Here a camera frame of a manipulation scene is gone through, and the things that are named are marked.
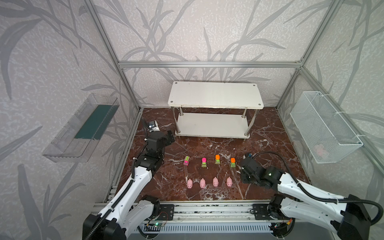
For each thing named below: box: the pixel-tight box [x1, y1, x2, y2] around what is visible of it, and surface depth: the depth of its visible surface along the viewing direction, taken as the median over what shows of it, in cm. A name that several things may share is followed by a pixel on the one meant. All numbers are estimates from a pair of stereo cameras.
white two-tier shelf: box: [168, 81, 264, 139], surface depth 86 cm
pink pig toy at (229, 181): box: [226, 176, 233, 187], surface depth 84 cm
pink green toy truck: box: [183, 155, 190, 166], surface depth 91 cm
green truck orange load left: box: [215, 154, 221, 165], surface depth 92 cm
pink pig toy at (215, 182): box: [212, 176, 219, 187], surface depth 84 cm
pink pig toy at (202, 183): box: [200, 178, 206, 189], surface depth 84 cm
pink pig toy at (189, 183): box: [187, 178, 193, 189], surface depth 84 cm
